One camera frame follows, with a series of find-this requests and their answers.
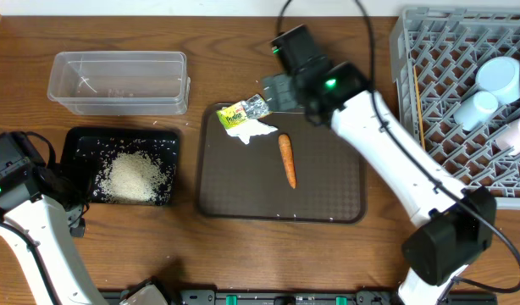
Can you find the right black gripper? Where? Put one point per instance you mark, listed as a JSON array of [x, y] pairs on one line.
[[280, 93]]

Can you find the yellow silver snack wrapper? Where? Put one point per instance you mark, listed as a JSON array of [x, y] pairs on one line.
[[238, 113]]

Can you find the orange carrot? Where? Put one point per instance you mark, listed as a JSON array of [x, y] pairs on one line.
[[286, 151]]

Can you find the white tissue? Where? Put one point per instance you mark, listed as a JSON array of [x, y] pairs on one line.
[[253, 127]]

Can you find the wooden chopstick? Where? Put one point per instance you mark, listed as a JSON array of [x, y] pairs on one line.
[[419, 108]]

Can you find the light blue cup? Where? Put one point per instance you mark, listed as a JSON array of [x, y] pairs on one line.
[[476, 110]]

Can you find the light blue bowl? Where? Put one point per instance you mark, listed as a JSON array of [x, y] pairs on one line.
[[501, 77]]

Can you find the white plastic cup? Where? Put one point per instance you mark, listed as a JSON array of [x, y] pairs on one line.
[[510, 138]]

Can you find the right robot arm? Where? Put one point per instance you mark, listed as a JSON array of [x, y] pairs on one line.
[[454, 226]]

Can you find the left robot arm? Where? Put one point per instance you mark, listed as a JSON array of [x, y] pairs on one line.
[[38, 208]]

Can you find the grey dishwasher rack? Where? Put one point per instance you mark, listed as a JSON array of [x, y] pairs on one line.
[[448, 46]]

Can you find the black rectangular tray bin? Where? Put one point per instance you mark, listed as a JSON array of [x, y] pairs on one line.
[[87, 147]]

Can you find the pile of rice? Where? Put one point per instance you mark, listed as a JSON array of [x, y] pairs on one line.
[[133, 178]]

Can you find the clear plastic bin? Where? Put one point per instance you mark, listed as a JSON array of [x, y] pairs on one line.
[[120, 82]]

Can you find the dark brown serving tray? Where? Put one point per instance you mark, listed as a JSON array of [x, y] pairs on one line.
[[241, 181]]

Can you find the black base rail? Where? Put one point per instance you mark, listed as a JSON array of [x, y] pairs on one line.
[[212, 296]]

